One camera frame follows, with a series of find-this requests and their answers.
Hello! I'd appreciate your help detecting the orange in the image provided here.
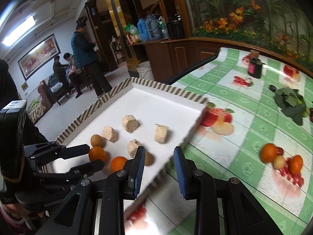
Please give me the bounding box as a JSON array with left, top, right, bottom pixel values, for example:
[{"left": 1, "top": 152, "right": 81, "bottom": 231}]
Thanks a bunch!
[
  {"left": 110, "top": 156, "right": 128, "bottom": 172},
  {"left": 88, "top": 146, "right": 108, "bottom": 163},
  {"left": 259, "top": 143, "right": 277, "bottom": 163},
  {"left": 288, "top": 155, "right": 303, "bottom": 174}
]

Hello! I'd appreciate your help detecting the speckled pink sponge block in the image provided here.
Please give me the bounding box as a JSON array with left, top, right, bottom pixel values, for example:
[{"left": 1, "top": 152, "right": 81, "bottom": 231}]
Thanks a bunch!
[{"left": 101, "top": 126, "right": 118, "bottom": 143}]

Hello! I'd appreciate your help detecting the beige rectangular block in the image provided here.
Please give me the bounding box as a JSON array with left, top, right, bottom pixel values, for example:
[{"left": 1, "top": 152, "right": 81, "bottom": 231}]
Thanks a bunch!
[{"left": 127, "top": 139, "right": 142, "bottom": 158}]

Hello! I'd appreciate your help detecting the tan round longan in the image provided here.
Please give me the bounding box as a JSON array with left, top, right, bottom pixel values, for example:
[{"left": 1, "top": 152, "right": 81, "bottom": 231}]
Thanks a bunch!
[{"left": 272, "top": 155, "right": 285, "bottom": 170}]

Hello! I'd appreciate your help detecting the beige ridged round block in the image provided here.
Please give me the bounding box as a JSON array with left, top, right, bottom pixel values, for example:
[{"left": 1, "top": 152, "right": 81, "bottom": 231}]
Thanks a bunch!
[{"left": 121, "top": 115, "right": 139, "bottom": 133}]

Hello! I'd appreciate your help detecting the pale ridged block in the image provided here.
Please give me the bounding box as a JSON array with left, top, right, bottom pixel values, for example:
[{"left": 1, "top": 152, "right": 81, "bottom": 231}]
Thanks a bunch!
[{"left": 154, "top": 124, "right": 169, "bottom": 143}]

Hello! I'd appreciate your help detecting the person left hand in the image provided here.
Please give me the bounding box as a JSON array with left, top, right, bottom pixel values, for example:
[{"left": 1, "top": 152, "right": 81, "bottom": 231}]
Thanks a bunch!
[{"left": 1, "top": 203, "right": 25, "bottom": 225}]

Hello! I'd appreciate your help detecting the red jujube date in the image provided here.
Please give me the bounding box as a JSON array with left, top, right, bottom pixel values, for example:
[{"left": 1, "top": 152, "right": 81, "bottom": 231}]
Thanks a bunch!
[{"left": 276, "top": 146, "right": 284, "bottom": 155}]

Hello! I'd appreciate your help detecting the white striped-rim tray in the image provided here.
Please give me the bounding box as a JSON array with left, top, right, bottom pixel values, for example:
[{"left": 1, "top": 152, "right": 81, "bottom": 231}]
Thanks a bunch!
[{"left": 42, "top": 76, "right": 209, "bottom": 216}]

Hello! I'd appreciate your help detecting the green fruit-print tablecloth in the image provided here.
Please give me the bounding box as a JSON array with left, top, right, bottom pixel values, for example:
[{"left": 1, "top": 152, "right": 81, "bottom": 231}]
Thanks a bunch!
[{"left": 123, "top": 47, "right": 313, "bottom": 235}]

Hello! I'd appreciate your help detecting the seated person facing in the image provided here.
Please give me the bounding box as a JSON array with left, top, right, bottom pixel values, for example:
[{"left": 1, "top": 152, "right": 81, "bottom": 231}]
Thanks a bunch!
[{"left": 63, "top": 52, "right": 83, "bottom": 99}]

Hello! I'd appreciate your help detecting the seated person middle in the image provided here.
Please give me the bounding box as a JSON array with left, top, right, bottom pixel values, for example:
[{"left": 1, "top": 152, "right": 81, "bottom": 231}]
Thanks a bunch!
[{"left": 53, "top": 55, "right": 71, "bottom": 94}]

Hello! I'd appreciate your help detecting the standing person dark jacket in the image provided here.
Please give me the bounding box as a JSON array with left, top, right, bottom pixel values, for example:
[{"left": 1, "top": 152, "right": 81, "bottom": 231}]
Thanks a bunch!
[{"left": 71, "top": 22, "right": 112, "bottom": 99}]

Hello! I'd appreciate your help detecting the white bucket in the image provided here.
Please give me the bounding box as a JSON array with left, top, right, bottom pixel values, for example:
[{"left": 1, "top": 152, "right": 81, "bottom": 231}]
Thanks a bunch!
[{"left": 136, "top": 61, "right": 154, "bottom": 81}]

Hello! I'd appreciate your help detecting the green leafy vegetable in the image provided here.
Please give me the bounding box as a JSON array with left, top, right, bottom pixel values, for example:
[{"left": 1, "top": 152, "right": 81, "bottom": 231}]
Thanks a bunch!
[{"left": 274, "top": 87, "right": 309, "bottom": 126}]

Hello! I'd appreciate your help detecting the ceiling fluorescent light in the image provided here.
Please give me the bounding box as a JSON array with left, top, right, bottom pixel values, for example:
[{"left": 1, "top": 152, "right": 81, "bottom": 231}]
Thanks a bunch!
[{"left": 2, "top": 15, "right": 36, "bottom": 47}]

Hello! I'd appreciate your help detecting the dark small fruit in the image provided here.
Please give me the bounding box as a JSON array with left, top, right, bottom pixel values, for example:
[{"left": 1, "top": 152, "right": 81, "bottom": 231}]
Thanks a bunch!
[{"left": 269, "top": 85, "right": 276, "bottom": 93}]

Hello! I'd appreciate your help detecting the wooden cabinet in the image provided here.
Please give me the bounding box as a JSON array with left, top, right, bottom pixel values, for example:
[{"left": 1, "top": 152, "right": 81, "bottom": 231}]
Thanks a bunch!
[{"left": 129, "top": 38, "right": 221, "bottom": 82}]

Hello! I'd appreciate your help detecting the black pink-label jar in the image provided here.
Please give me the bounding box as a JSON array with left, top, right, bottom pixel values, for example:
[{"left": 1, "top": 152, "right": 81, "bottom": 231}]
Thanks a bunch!
[{"left": 248, "top": 58, "right": 264, "bottom": 79}]

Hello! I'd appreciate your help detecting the green snack bag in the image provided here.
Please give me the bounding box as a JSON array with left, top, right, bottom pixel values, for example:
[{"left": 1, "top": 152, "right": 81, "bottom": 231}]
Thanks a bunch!
[{"left": 124, "top": 23, "right": 142, "bottom": 45}]

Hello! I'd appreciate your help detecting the blue water jug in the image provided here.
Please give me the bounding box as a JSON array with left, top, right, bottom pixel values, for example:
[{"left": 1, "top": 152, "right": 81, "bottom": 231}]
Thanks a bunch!
[{"left": 137, "top": 19, "right": 150, "bottom": 42}]

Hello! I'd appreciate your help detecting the grey-blue thermos jug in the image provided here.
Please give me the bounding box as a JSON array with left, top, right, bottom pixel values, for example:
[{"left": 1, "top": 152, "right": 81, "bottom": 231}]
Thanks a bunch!
[{"left": 145, "top": 14, "right": 161, "bottom": 41}]

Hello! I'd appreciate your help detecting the framed wall painting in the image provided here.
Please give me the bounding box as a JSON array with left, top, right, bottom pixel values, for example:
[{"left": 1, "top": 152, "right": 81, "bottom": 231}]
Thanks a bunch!
[{"left": 18, "top": 34, "right": 60, "bottom": 80}]

